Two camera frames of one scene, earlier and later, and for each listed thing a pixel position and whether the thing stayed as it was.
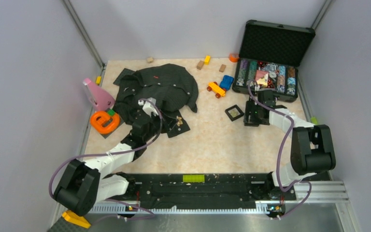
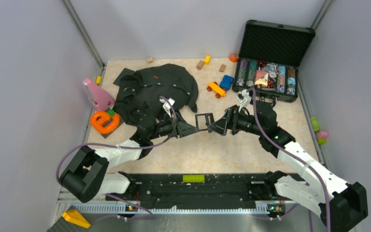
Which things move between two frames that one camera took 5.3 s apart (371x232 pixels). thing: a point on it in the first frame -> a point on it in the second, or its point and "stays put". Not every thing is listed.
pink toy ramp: [104, 100] stays put
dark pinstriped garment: [172, 87] stays put
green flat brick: [193, 178] stays put
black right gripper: [250, 106] -> [231, 122]
